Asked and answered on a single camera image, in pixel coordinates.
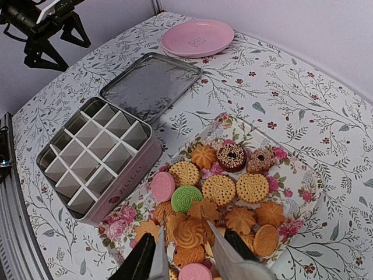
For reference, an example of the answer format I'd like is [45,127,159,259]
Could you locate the metal tongs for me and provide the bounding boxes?
[150,205,275,280]

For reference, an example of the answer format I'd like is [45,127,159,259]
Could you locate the green sandwich cookie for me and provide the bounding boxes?
[171,185,203,214]

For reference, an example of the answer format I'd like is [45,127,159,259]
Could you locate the chocolate sprinkle donut cookie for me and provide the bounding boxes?
[216,143,247,173]

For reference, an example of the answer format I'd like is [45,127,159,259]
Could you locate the silver tin lid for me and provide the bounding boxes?
[100,52,202,124]

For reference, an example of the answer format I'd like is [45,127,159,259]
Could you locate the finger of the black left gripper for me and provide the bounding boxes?
[61,16,91,48]
[24,39,68,71]

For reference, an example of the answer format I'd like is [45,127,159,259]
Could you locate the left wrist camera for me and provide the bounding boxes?
[36,0,82,24]

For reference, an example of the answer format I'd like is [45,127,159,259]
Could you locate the pink divided cookie tin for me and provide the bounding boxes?
[37,97,162,226]

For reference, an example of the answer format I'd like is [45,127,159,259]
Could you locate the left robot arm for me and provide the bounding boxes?
[1,1,91,72]

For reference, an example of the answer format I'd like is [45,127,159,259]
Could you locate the pink sandwich cookie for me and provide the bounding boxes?
[178,263,213,280]
[150,171,175,202]

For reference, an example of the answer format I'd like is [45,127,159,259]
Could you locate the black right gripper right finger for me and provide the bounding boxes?
[224,229,259,263]

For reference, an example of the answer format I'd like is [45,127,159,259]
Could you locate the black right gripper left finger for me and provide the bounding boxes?
[109,233,156,280]

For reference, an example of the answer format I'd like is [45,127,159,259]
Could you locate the brown flower donut cookie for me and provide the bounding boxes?
[246,149,275,174]

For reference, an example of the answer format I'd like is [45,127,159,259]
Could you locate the pink plate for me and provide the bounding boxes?
[161,20,235,58]

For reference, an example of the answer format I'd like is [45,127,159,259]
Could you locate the front aluminium rail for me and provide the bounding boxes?
[1,113,51,279]

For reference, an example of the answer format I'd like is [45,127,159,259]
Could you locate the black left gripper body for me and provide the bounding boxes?
[27,9,77,41]

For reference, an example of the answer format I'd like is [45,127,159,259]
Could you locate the small swirl butter cookie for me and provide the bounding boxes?
[191,144,217,169]

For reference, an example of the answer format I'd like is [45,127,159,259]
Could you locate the floral cookie tray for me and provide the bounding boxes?
[98,114,323,279]

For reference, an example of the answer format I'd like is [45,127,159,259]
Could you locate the round cracker cookie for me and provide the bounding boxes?
[168,161,200,188]
[235,173,269,204]
[202,175,236,207]

